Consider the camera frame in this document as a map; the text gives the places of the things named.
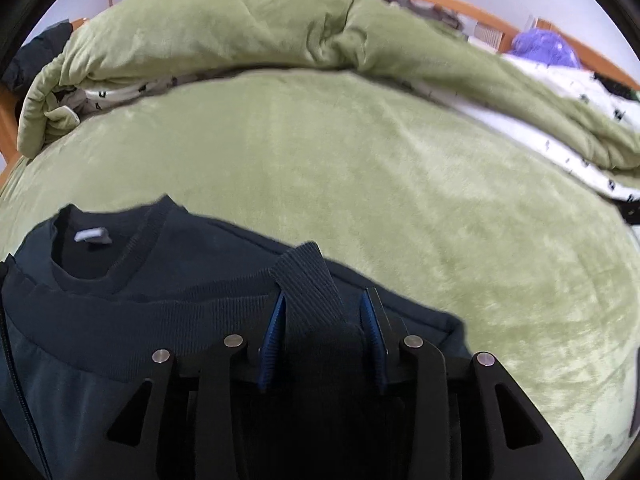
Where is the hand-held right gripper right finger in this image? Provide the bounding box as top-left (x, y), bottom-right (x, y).
top-left (360, 288), bottom-right (583, 480)

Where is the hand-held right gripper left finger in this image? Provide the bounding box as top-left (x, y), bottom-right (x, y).
top-left (65, 294), bottom-right (287, 480)

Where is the black sweatshirt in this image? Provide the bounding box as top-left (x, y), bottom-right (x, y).
top-left (0, 195), bottom-right (473, 480)

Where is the grey clothes pile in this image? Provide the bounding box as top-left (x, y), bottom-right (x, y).
top-left (375, 0), bottom-right (466, 31)

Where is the green fleece bed sheet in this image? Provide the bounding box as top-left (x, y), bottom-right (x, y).
top-left (0, 67), bottom-right (640, 480)

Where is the green folded duvet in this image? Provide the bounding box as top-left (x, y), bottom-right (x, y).
top-left (17, 0), bottom-right (640, 171)

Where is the white radiator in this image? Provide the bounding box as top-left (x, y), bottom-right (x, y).
top-left (472, 22), bottom-right (503, 53)

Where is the purple plush toy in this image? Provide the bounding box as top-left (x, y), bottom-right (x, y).
top-left (510, 30), bottom-right (583, 68)

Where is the black jacket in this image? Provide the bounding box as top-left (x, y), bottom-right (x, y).
top-left (2, 22), bottom-right (73, 93)

